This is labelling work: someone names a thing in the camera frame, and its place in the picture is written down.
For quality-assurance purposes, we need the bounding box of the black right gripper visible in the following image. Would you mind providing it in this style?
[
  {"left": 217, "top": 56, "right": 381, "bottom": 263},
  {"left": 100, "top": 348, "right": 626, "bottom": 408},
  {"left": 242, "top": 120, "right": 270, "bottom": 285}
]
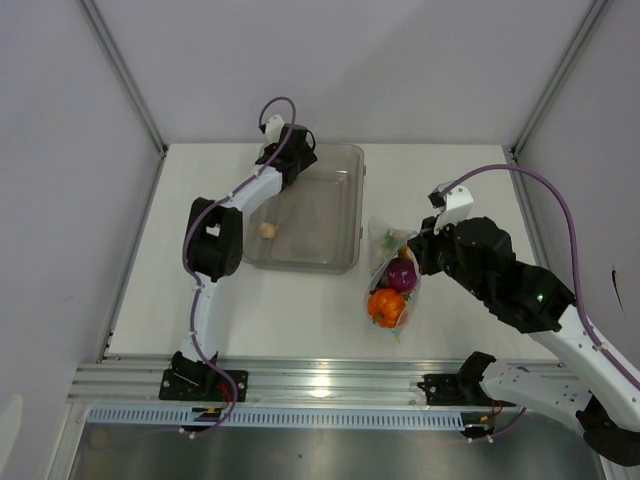
[{"left": 407, "top": 212, "right": 490, "bottom": 301}]

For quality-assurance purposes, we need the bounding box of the purple toy onion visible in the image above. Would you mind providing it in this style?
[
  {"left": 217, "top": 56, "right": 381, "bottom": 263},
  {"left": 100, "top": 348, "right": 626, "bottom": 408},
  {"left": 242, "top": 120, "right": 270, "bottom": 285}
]
[{"left": 383, "top": 257, "right": 418, "bottom": 295}]

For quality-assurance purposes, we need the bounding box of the white toy garlic bulb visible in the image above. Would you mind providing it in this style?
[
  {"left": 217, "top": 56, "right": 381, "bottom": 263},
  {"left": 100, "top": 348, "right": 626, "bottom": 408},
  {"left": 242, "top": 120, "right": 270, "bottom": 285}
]
[{"left": 258, "top": 222, "right": 278, "bottom": 240}]

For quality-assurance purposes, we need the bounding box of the white toy radish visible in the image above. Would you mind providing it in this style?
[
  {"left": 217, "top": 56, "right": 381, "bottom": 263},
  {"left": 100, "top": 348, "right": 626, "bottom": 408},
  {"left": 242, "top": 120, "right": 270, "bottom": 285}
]
[{"left": 377, "top": 229, "right": 405, "bottom": 255}]

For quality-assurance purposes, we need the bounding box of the clear zip top bag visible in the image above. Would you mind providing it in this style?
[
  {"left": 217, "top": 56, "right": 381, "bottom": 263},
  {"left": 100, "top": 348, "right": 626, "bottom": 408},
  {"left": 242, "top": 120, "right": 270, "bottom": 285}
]
[{"left": 363, "top": 216, "right": 421, "bottom": 343}]

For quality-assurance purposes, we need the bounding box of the orange toy pumpkin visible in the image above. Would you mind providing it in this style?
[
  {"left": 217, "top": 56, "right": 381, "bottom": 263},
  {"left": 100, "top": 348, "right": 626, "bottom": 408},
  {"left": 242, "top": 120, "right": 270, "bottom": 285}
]
[{"left": 366, "top": 288, "right": 406, "bottom": 329}]

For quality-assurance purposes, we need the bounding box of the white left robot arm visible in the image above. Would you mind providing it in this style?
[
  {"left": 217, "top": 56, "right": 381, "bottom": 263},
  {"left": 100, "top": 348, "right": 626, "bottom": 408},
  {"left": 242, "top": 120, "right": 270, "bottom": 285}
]
[{"left": 170, "top": 123, "right": 317, "bottom": 400}]

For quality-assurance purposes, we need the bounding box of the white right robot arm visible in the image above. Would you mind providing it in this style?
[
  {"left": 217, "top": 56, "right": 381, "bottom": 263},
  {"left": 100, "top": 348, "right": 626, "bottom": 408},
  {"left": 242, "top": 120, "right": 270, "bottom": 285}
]
[{"left": 408, "top": 217, "right": 639, "bottom": 467}]

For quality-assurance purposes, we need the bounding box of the clear grey plastic bin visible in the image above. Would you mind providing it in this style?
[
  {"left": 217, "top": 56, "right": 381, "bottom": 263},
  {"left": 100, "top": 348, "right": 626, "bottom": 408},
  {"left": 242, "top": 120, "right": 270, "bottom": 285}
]
[{"left": 243, "top": 144, "right": 366, "bottom": 274}]

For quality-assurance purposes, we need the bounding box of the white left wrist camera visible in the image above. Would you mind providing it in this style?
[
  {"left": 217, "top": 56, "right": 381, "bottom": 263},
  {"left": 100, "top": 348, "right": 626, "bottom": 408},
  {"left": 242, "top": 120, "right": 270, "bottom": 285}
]
[{"left": 260, "top": 114, "right": 285, "bottom": 145}]

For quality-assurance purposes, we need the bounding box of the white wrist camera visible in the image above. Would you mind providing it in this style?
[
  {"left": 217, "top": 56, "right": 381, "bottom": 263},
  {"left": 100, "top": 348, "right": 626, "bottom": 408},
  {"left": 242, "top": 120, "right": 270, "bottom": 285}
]
[
  {"left": 429, "top": 184, "right": 474, "bottom": 235},
  {"left": 260, "top": 114, "right": 285, "bottom": 145}
]

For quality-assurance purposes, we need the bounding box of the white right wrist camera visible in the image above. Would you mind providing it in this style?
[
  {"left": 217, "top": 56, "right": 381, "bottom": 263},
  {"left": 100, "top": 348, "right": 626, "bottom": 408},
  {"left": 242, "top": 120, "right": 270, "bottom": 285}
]
[{"left": 429, "top": 184, "right": 474, "bottom": 235}]

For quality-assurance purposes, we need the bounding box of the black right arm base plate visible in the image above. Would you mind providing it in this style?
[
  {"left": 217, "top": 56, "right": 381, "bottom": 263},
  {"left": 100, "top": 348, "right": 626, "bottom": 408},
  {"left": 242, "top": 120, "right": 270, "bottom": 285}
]
[{"left": 417, "top": 374, "right": 515, "bottom": 407}]

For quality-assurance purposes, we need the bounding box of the aluminium table edge rail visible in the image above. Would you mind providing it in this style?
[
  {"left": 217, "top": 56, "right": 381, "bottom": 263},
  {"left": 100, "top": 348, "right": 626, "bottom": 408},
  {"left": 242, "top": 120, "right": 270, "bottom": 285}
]
[{"left": 67, "top": 357, "right": 611, "bottom": 409}]

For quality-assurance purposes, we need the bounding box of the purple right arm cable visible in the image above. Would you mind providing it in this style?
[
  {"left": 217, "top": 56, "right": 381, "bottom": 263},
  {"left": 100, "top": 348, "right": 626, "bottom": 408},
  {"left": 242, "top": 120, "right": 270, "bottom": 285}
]
[{"left": 444, "top": 164, "right": 640, "bottom": 391}]

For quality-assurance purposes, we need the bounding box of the left aluminium frame post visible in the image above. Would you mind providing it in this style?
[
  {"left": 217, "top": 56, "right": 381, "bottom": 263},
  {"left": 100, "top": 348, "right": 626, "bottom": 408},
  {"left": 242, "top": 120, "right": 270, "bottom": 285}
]
[{"left": 76, "top": 0, "right": 168, "bottom": 157}]

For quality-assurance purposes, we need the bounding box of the aluminium frame post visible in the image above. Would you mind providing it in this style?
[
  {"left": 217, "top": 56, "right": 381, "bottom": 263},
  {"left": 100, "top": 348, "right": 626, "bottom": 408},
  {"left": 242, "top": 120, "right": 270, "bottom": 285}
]
[
  {"left": 509, "top": 0, "right": 613, "bottom": 163},
  {"left": 76, "top": 0, "right": 168, "bottom": 157}
]

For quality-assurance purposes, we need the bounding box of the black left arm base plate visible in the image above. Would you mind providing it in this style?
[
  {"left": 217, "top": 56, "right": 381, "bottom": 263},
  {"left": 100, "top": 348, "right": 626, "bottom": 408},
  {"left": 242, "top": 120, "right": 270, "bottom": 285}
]
[{"left": 158, "top": 370, "right": 233, "bottom": 402}]

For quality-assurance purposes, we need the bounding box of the right aluminium frame post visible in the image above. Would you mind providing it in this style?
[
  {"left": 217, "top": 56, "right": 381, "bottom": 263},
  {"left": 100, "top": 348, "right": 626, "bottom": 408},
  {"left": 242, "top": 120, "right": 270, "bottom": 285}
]
[{"left": 509, "top": 0, "right": 613, "bottom": 163}]

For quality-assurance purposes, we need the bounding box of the white slotted cable duct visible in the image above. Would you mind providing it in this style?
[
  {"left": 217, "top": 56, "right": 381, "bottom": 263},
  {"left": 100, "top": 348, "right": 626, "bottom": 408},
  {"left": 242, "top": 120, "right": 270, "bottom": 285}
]
[{"left": 87, "top": 405, "right": 465, "bottom": 431}]

